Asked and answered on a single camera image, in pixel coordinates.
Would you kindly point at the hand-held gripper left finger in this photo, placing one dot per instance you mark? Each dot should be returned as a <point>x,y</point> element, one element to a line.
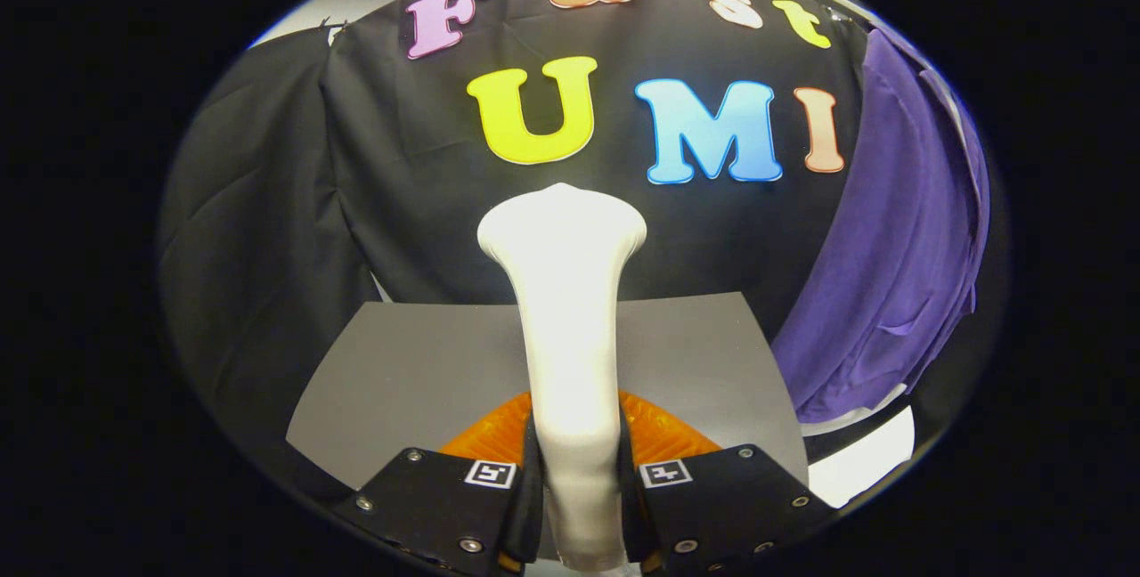
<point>445,497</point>

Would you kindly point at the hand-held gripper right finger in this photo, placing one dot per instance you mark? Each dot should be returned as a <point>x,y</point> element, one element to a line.
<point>730,497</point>

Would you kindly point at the white garment steamer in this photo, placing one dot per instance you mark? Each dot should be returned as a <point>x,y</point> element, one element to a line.
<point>565,310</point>

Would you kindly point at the grey cabinet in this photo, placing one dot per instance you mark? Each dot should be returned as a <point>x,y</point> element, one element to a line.
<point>419,381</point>

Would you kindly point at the white flat board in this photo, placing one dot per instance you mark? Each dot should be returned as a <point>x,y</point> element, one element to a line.
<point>868,466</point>

